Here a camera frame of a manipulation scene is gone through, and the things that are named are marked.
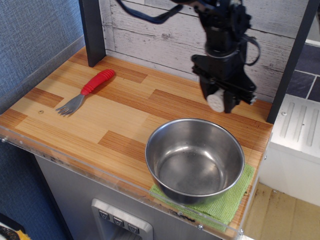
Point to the stainless steel bowl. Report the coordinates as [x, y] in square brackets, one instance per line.
[194, 161]

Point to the grey control panel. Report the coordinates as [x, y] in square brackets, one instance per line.
[115, 224]

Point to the red handled fork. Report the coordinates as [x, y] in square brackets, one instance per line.
[74, 104]

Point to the green cloth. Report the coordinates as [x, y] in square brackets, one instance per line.
[223, 209]

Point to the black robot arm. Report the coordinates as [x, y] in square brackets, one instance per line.
[225, 23]

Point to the dark right frame post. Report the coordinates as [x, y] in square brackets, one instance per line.
[304, 28]

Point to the white ribbed appliance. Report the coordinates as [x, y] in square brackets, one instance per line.
[292, 158]

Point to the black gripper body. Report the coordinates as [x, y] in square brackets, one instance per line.
[228, 71]

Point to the yellow object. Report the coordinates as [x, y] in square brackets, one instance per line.
[22, 236]

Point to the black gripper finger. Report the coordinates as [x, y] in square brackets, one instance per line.
[208, 85]
[231, 99]

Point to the white salt shaker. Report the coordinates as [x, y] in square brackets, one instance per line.
[216, 101]

